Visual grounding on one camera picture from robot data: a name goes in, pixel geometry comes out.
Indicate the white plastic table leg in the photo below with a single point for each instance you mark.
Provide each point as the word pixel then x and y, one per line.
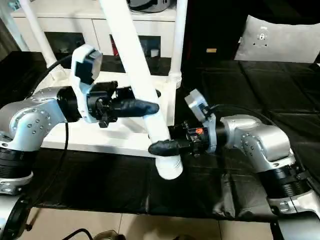
pixel 179 37
pixel 37 32
pixel 135 62

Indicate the white plastic table top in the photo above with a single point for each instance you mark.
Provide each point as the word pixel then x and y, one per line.
pixel 100 140

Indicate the white cabinet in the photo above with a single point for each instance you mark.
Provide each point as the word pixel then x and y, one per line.
pixel 75 27

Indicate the dark helmet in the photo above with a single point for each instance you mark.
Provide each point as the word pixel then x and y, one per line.
pixel 147 6

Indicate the brown rounded robot part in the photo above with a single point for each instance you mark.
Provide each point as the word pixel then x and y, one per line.
pixel 110 236

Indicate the black cabinet gold label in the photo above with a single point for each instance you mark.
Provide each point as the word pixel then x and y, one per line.
pixel 215 25

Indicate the light blue hanging strip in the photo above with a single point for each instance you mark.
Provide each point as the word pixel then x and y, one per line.
pixel 14 6

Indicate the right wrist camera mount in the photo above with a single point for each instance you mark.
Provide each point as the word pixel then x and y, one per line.
pixel 200 107

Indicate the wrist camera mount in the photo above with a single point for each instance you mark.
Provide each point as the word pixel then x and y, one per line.
pixel 80 62
pixel 200 107

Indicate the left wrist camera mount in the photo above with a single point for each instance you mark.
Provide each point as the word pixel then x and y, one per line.
pixel 80 62

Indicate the black metal table frame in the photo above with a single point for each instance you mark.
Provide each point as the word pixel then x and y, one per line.
pixel 33 220

